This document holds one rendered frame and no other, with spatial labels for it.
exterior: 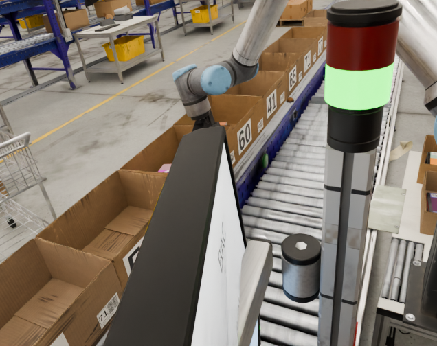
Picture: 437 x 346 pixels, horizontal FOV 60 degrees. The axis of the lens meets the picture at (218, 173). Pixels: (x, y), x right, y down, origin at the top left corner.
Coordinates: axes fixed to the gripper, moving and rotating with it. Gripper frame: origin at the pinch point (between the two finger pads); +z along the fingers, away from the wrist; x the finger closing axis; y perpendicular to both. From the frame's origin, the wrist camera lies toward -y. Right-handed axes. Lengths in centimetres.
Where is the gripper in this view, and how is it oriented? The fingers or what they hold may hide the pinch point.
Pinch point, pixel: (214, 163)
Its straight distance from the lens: 142.3
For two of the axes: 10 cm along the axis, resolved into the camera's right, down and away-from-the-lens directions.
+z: 3.1, 8.6, 4.1
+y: 4.2, -5.1, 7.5
